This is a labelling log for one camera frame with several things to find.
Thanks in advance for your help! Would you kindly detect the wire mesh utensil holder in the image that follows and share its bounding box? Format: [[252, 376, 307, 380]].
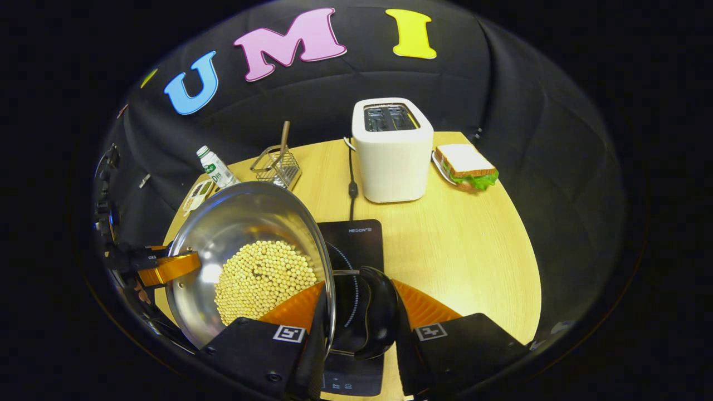
[[250, 145, 303, 190]]

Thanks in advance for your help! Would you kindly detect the black toaster power cable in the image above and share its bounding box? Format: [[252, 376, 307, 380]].
[[343, 137, 358, 221]]

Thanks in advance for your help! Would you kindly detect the wooden stick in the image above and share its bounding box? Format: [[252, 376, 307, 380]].
[[277, 121, 291, 169]]

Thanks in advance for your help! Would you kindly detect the white divided seasoning tray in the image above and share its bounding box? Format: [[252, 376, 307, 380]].
[[182, 179, 216, 217]]

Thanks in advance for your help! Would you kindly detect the heap of yellow soybeans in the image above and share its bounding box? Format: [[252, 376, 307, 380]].
[[214, 240, 318, 327]]

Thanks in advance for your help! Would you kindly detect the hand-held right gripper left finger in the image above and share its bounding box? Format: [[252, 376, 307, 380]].
[[198, 281, 330, 401]]

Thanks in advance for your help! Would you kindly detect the white toaster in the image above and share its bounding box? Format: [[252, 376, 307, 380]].
[[351, 98, 435, 204]]

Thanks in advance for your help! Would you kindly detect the sandwich with lettuce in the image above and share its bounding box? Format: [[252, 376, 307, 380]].
[[434, 144, 500, 193]]

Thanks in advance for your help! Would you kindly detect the stainless steel pot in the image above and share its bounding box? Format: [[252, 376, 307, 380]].
[[165, 181, 399, 360]]

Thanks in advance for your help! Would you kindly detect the small white green bottle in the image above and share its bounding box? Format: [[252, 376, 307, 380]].
[[196, 145, 241, 190]]

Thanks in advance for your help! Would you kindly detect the black induction cooktop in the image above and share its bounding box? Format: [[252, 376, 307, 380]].
[[315, 219, 386, 398]]

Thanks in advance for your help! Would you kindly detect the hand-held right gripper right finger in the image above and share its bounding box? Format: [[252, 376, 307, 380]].
[[390, 278, 531, 398]]

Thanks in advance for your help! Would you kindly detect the black backdrop cloth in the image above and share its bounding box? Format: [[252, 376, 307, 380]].
[[92, 0, 627, 346]]

